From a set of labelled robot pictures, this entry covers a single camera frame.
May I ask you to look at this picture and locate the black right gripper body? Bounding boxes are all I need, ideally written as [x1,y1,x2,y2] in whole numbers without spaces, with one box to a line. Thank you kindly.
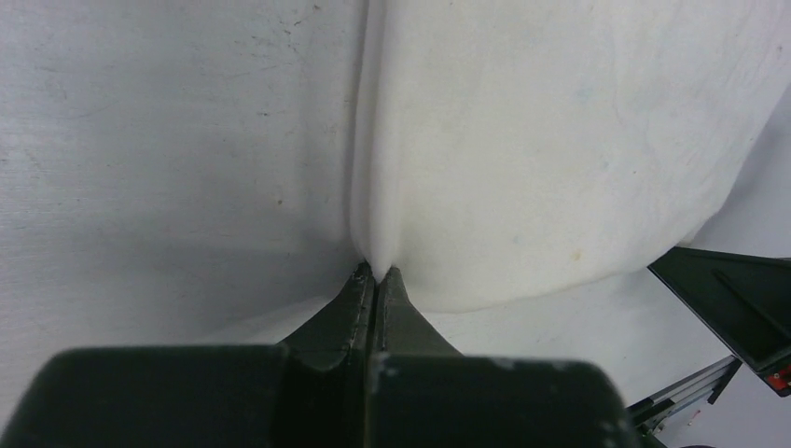
[648,247,790,398]

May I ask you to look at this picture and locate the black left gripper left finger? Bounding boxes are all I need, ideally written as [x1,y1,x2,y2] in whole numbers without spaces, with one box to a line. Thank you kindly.
[278,263,376,447]

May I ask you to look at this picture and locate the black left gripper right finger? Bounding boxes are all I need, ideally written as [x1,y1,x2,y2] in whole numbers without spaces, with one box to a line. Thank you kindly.
[369,267,463,371]

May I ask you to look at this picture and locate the cream white t shirt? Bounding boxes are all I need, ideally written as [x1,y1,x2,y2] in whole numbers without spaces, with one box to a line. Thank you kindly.
[350,1,790,312]

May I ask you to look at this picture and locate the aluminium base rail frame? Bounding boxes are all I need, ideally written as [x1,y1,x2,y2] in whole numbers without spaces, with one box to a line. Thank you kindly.
[628,356,742,435]

